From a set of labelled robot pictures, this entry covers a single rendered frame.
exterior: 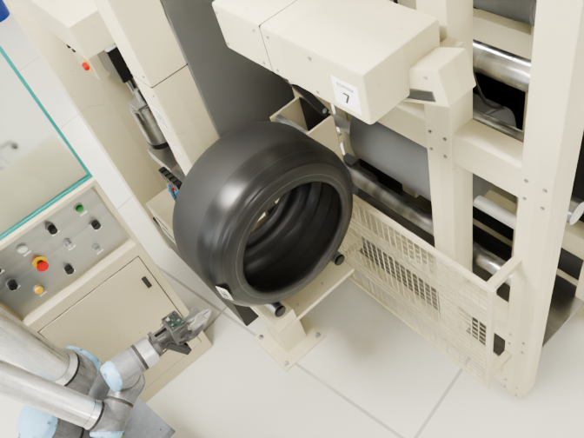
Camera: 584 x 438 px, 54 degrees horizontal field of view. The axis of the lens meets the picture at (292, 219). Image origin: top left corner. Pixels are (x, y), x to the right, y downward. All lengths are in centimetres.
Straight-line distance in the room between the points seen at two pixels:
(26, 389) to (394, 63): 133
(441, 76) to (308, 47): 32
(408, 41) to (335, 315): 188
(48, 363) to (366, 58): 142
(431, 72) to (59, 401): 136
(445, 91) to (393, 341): 174
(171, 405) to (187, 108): 168
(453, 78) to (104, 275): 160
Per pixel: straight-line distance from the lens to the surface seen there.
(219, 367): 303
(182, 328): 188
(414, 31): 140
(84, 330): 257
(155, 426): 232
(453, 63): 137
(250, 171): 162
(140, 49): 168
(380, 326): 293
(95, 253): 241
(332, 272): 215
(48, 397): 187
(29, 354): 204
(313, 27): 149
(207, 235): 165
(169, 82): 176
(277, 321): 202
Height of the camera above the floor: 255
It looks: 48 degrees down
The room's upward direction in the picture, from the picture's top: 20 degrees counter-clockwise
